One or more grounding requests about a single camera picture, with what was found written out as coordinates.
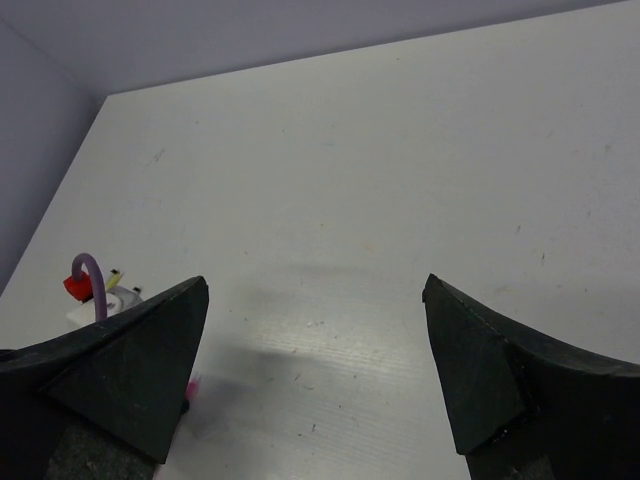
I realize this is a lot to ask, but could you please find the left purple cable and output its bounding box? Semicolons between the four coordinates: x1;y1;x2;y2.
70;252;108;319

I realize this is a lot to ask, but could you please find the yellow pen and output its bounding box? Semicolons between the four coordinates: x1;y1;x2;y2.
105;269;123;291

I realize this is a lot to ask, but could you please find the red pen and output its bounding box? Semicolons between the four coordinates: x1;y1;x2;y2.
181;376;200;414

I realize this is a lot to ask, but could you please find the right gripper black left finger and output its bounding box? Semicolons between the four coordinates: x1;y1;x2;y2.
1;276;208;479

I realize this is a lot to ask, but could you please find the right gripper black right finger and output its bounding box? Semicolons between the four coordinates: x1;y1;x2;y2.
422;275;639;479

